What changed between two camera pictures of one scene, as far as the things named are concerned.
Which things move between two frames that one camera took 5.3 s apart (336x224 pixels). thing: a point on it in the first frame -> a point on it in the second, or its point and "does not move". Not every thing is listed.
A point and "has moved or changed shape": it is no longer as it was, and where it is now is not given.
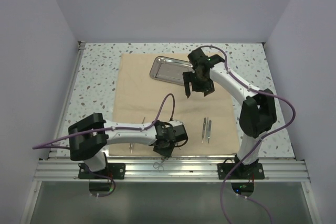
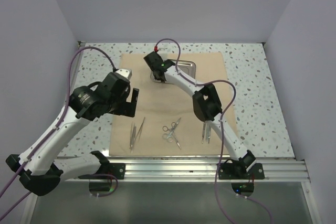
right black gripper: x=188 y=77 -> x=157 y=78
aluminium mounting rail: x=173 y=170 does not move
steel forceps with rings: x=157 y=165 has moved or changed shape
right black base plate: x=254 y=171 does not move
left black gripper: x=167 y=152 -> x=127 y=108
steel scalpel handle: x=203 y=129 does not move
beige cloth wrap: x=140 y=98 does not move
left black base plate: x=111 y=171 does not move
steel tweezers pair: x=210 y=129 does not move
